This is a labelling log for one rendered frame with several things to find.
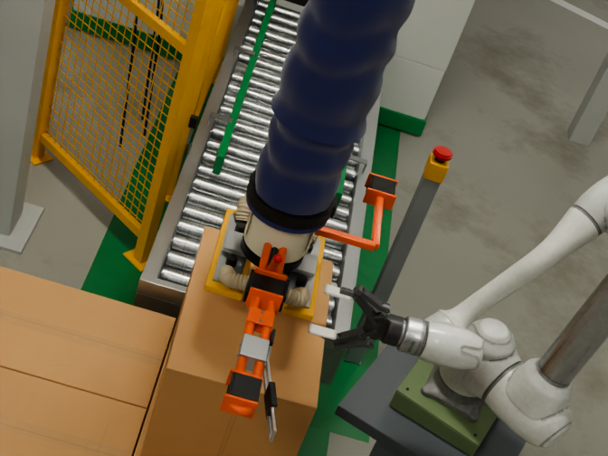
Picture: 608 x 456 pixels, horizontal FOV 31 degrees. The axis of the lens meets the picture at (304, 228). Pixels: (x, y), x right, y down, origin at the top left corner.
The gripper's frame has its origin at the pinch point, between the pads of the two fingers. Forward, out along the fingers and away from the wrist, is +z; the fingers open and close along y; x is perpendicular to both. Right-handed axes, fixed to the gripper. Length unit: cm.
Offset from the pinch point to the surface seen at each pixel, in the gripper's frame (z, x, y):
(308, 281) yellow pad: 2.2, 21.6, 10.6
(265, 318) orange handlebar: 13.1, -10.0, -1.3
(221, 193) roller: 30, 128, 70
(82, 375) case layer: 55, 22, 69
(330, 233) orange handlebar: 0.3, 29.5, -0.7
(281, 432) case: -1.7, -4.4, 40.7
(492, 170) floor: -104, 285, 123
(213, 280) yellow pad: 26.8, 12.1, 10.8
